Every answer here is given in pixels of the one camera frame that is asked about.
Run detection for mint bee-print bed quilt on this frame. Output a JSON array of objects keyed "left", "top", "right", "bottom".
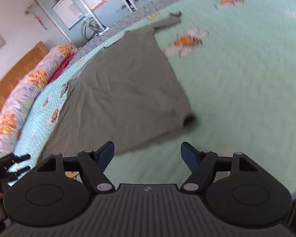
[{"left": 13, "top": 0, "right": 296, "bottom": 193}]

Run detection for purple floral bed sheet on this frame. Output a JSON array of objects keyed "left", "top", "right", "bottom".
[{"left": 68, "top": 0, "right": 173, "bottom": 66}]

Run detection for wooden headboard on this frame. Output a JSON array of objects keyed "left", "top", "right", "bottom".
[{"left": 0, "top": 41, "right": 49, "bottom": 112}]

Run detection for floral rolled duvet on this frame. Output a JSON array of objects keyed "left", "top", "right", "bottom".
[{"left": 0, "top": 43, "right": 77, "bottom": 158}]

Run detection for grey-green t-shirt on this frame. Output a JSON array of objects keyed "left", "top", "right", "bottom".
[{"left": 39, "top": 13, "right": 196, "bottom": 160}]

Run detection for sliding wardrobe doors with posters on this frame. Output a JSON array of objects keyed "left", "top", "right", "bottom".
[{"left": 34, "top": 0, "right": 158, "bottom": 47}]

